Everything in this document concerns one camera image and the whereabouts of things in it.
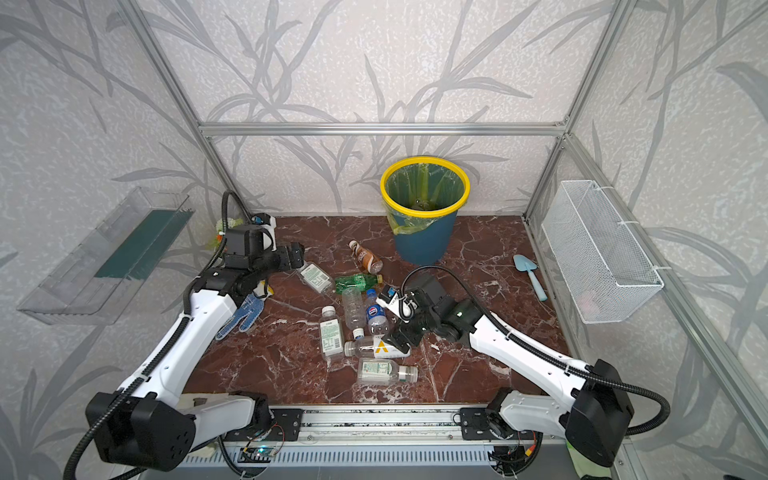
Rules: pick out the brown Nescafe coffee bottle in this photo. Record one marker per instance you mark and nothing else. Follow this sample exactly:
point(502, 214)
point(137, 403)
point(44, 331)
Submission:
point(365, 259)

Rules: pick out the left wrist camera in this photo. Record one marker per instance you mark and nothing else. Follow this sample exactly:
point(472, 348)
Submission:
point(267, 225)

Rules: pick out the yellow-green plastic bin liner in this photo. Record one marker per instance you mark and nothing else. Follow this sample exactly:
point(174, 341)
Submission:
point(422, 190)

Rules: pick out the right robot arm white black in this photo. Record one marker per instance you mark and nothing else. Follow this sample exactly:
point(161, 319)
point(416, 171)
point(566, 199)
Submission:
point(581, 403)

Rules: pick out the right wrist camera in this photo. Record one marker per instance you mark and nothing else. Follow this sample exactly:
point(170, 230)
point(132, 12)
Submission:
point(402, 305)

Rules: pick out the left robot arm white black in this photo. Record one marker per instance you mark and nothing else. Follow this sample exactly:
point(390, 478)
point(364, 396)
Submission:
point(141, 424)

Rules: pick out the square bottle white green label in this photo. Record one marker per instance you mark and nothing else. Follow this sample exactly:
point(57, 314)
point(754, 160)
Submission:
point(331, 335)

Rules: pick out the left circuit board with wires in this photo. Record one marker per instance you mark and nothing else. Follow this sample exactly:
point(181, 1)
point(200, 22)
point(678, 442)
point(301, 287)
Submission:
point(264, 447)

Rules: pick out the clear Pepsi bottle blue cap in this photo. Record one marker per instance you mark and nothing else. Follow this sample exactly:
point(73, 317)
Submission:
point(377, 322)

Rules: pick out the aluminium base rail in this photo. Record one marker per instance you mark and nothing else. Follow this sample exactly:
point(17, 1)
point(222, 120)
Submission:
point(410, 424)

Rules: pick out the white wire mesh basket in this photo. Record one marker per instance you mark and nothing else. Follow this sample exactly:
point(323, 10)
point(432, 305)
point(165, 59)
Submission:
point(607, 273)

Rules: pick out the black green work glove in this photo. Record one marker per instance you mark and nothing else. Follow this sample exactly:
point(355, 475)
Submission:
point(586, 469)

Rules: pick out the right circuit board with wires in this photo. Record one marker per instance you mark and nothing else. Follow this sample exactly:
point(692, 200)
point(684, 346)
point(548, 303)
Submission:
point(510, 461)

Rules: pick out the circuit board with wires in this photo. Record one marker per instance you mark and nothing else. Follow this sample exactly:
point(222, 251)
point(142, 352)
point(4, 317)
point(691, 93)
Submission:
point(510, 461)
point(264, 447)

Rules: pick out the blue bin with yellow rim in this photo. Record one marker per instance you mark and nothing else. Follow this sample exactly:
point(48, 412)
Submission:
point(426, 247)

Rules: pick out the clear bottle yellow logo label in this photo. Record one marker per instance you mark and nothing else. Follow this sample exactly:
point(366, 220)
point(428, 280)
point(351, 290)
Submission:
point(372, 347)

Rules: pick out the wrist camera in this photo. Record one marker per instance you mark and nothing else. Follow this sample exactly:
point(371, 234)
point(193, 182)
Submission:
point(402, 305)
point(267, 225)

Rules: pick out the blue white work glove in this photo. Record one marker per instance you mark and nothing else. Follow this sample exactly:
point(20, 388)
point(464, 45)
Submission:
point(248, 313)

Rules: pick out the crushed green plastic bottle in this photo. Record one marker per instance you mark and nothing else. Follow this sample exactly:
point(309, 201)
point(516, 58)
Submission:
point(360, 282)

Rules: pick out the light blue garden trowel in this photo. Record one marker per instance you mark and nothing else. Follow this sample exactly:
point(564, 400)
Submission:
point(523, 264)

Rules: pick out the clear unlabelled plastic bottle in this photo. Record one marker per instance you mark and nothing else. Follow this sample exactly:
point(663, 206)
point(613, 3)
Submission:
point(354, 311)

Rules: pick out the clear acrylic wall shelf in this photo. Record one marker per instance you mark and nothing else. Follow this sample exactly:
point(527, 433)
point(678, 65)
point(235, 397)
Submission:
point(95, 283)

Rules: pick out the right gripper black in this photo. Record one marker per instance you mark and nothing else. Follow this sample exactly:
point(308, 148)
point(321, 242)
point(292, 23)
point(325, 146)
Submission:
point(414, 318)

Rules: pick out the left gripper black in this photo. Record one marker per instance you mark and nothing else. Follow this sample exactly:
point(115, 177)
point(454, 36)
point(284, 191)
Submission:
point(293, 257)

